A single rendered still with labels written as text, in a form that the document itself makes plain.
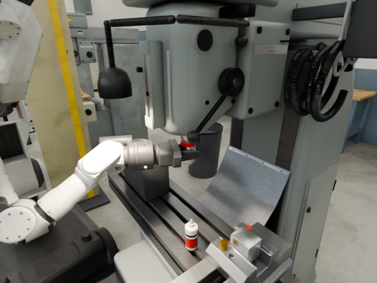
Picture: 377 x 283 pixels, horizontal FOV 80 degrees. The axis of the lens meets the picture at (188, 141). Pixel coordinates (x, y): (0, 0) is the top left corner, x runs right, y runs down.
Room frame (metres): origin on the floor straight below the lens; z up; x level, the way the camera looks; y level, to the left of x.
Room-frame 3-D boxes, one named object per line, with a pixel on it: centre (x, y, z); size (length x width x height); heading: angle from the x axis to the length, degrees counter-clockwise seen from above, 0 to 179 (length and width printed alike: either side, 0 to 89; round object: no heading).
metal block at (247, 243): (0.44, -0.15, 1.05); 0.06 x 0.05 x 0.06; 37
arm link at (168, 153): (0.62, 0.09, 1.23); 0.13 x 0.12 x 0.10; 12
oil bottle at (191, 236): (0.54, -0.01, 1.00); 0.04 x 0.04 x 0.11
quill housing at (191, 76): (0.64, 0.00, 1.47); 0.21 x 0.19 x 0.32; 37
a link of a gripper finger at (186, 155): (0.61, 0.00, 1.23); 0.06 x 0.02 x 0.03; 102
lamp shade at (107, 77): (0.51, 0.16, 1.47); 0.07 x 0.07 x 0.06
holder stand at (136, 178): (0.88, 0.20, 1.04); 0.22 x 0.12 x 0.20; 37
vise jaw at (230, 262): (0.41, -0.11, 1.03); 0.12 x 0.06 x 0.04; 37
